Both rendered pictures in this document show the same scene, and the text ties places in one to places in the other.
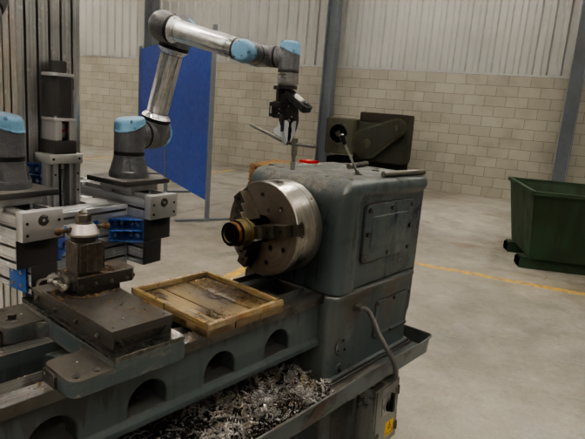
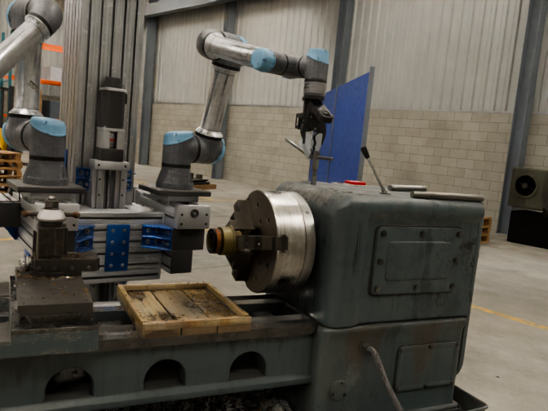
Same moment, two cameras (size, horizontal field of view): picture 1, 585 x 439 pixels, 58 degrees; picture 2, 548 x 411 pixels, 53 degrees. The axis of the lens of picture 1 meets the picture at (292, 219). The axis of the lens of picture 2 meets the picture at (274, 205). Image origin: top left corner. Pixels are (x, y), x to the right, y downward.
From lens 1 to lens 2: 0.64 m
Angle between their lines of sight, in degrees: 24
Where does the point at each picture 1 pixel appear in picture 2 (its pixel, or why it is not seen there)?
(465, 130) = not seen: outside the picture
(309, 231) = (295, 246)
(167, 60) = (217, 77)
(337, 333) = (333, 372)
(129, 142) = (172, 154)
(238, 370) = (190, 386)
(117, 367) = (13, 340)
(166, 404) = (92, 399)
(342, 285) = (337, 315)
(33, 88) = (92, 102)
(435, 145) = not seen: outside the picture
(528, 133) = not seen: outside the picture
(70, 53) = (130, 72)
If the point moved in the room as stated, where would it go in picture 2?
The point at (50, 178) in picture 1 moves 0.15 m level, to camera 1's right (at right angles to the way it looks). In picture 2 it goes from (95, 182) to (126, 187)
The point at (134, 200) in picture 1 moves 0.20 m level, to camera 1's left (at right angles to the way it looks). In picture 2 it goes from (169, 209) to (127, 202)
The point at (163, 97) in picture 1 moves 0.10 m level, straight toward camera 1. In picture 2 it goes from (213, 112) to (205, 111)
